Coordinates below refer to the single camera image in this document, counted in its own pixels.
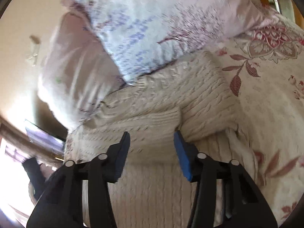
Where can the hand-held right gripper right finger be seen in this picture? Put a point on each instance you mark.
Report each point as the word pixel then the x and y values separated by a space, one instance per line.
pixel 183 159

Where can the pink floral bed sheet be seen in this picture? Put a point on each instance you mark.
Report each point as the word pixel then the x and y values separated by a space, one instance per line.
pixel 268 104

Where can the lavender printed pillow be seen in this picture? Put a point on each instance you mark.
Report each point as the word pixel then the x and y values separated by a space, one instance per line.
pixel 154 26

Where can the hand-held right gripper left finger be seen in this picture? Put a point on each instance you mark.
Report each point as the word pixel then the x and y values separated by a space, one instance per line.
pixel 122 156

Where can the pale pink pillow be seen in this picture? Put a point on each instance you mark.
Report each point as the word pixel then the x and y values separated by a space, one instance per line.
pixel 76 73

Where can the dark furniture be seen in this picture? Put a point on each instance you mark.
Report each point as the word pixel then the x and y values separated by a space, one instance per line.
pixel 35 173

